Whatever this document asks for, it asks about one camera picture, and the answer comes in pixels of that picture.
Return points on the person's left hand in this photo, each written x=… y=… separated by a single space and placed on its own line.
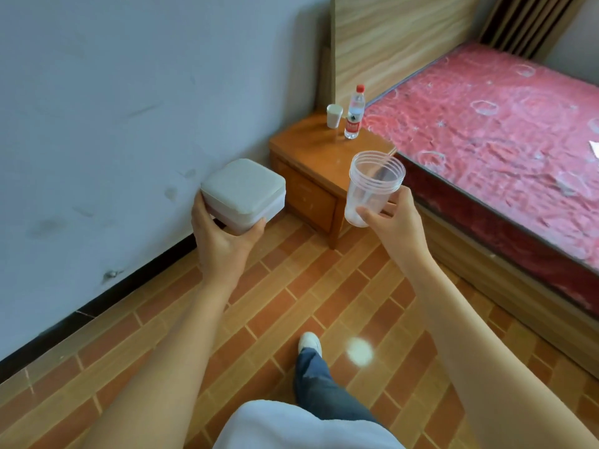
x=220 y=257

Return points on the person's right hand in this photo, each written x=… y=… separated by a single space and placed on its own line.
x=402 y=233

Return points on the person's right thumb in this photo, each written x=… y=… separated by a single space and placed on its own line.
x=372 y=215

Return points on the person's left thumb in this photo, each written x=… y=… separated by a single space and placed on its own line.
x=256 y=230

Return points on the clear plastic cup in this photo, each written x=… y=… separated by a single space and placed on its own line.
x=372 y=186

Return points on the white square lidded container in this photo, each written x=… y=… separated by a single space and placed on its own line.
x=243 y=191

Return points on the person's right forearm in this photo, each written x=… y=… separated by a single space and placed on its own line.
x=486 y=364

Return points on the person's left forearm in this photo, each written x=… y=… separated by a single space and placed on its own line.
x=173 y=369

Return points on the wooden nightstand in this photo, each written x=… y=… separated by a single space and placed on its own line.
x=309 y=154

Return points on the water bottle with red cap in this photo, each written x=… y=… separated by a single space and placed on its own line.
x=354 y=116

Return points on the white paper cup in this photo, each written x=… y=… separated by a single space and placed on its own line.
x=334 y=116

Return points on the white shoe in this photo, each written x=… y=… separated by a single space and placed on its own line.
x=310 y=343

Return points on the red patterned mattress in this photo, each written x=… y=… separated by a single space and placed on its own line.
x=491 y=135

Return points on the blue jeans leg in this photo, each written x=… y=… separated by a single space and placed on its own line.
x=323 y=388

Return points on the black baseboard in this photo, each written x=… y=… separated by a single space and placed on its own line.
x=93 y=310

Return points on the white shirt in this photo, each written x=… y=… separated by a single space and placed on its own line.
x=299 y=427

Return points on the white paper sheet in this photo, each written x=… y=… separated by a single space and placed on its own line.
x=595 y=149

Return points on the wooden slatted panel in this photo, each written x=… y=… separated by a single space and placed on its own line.
x=529 y=23

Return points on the wooden bed frame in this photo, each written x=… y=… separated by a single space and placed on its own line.
x=397 y=37

